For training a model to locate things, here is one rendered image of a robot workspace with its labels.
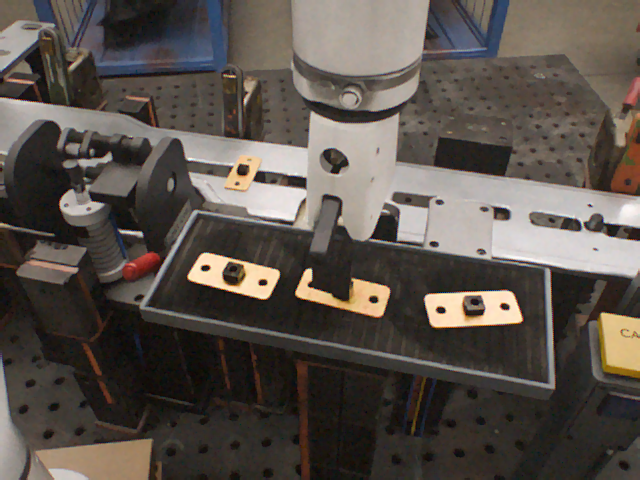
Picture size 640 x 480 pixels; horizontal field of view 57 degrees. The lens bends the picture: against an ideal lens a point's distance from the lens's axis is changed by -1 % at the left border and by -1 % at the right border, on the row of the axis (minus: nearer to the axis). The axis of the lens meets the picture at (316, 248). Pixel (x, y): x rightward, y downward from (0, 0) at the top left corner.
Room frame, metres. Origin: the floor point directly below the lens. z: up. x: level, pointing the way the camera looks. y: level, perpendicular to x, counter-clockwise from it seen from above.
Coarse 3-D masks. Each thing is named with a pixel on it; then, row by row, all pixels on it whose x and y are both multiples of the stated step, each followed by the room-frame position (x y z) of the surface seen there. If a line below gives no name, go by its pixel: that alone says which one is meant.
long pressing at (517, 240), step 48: (0, 144) 0.82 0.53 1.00; (192, 144) 0.82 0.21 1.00; (240, 144) 0.82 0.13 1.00; (240, 192) 0.70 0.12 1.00; (288, 192) 0.70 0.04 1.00; (432, 192) 0.70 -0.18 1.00; (480, 192) 0.70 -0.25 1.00; (528, 192) 0.70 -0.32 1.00; (576, 192) 0.70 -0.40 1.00; (528, 240) 0.59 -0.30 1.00; (576, 240) 0.59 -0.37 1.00; (624, 240) 0.59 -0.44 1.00
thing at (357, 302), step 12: (300, 288) 0.37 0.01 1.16; (312, 288) 0.37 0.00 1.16; (360, 288) 0.37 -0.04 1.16; (372, 288) 0.37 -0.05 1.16; (384, 288) 0.37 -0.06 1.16; (312, 300) 0.35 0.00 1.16; (324, 300) 0.35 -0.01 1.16; (336, 300) 0.35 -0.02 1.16; (348, 300) 0.35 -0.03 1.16; (360, 300) 0.35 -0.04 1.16; (384, 300) 0.35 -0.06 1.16; (360, 312) 0.34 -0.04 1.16; (372, 312) 0.34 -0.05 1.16
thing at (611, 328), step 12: (600, 324) 0.33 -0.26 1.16; (612, 324) 0.33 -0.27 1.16; (624, 324) 0.33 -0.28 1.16; (636, 324) 0.33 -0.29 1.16; (600, 336) 0.32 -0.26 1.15; (612, 336) 0.31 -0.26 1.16; (624, 336) 0.31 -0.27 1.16; (636, 336) 0.31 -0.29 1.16; (600, 348) 0.31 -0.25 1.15; (612, 348) 0.30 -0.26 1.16; (624, 348) 0.30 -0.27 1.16; (636, 348) 0.30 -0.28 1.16; (612, 360) 0.29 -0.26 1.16; (624, 360) 0.29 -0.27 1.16; (636, 360) 0.29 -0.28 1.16; (612, 372) 0.28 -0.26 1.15; (624, 372) 0.28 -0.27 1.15; (636, 372) 0.28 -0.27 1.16
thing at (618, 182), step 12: (636, 120) 0.75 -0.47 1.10; (636, 132) 0.74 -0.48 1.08; (636, 144) 0.73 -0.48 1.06; (624, 156) 0.73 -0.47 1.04; (636, 156) 0.73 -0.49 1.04; (624, 168) 0.73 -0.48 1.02; (636, 168) 0.72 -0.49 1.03; (612, 180) 0.74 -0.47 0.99; (624, 180) 0.72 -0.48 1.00; (636, 180) 0.72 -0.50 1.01
